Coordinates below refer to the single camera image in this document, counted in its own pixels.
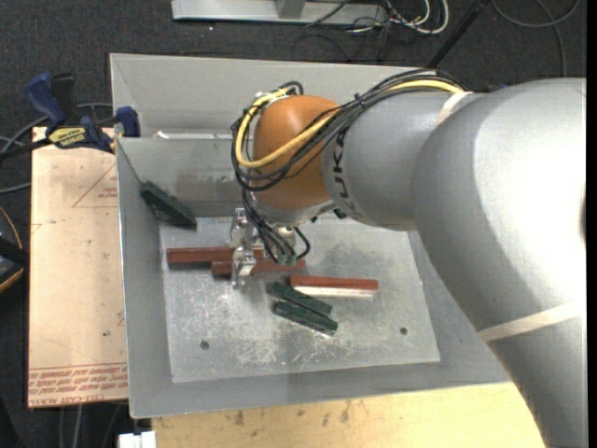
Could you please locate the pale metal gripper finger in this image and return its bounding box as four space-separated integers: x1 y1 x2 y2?
230 246 257 290
227 206 260 250

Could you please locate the red-brown flat block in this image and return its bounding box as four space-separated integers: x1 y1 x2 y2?
288 274 381 301
210 259 307 279
165 246 265 267

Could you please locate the dark green flat block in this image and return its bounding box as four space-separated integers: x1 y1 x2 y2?
273 301 340 337
266 281 334 316
139 180 199 229

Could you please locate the grey metal bin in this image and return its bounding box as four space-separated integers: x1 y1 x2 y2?
109 52 515 420

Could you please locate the brown cardboard board, red print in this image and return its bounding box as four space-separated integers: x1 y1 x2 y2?
27 126 130 410

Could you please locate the black cylinder on white bracket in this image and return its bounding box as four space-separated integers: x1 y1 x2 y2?
308 206 346 224

